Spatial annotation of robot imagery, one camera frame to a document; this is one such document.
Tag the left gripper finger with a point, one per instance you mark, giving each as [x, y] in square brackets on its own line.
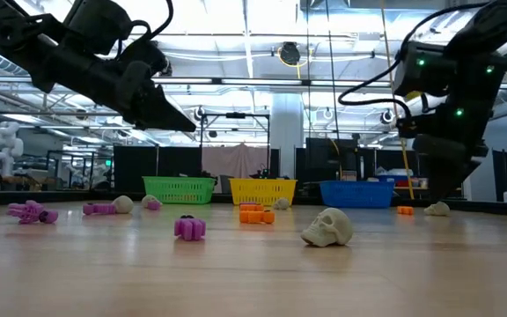
[165, 116]

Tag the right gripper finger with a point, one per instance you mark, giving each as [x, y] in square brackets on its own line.
[449, 180]

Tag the beige plastic skull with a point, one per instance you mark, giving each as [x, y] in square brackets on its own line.
[281, 204]
[328, 226]
[148, 200]
[437, 208]
[123, 204]

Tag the orange pumpkin-head skeleton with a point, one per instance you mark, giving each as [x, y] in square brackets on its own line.
[405, 210]

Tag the purple plastic skeleton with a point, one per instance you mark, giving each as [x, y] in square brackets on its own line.
[154, 206]
[31, 212]
[99, 208]
[248, 203]

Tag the purple toy block front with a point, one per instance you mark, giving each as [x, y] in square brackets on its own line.
[189, 230]

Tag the orange toy block front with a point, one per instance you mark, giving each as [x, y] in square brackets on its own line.
[256, 217]
[252, 208]

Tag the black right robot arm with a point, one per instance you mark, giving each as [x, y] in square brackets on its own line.
[491, 26]

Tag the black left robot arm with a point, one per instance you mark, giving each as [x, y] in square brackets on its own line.
[7, 31]

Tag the blue storage bin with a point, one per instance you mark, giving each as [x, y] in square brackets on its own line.
[394, 178]

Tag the black partition panel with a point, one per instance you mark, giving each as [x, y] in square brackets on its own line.
[134, 169]
[385, 163]

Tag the green plastic basket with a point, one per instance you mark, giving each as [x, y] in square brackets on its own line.
[178, 190]

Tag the pink hanging cloth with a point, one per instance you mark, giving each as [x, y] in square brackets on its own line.
[233, 160]

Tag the blue plastic basket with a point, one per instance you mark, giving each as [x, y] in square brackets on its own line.
[357, 193]

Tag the long overhead light bar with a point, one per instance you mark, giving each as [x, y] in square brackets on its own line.
[258, 81]

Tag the yellow plastic basket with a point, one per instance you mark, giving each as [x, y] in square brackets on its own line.
[262, 191]

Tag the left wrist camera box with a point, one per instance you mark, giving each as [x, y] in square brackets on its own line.
[95, 24]

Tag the black metal stand frame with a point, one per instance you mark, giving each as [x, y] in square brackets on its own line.
[236, 115]

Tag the black aluminium table frame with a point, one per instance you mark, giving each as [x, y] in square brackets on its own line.
[60, 196]

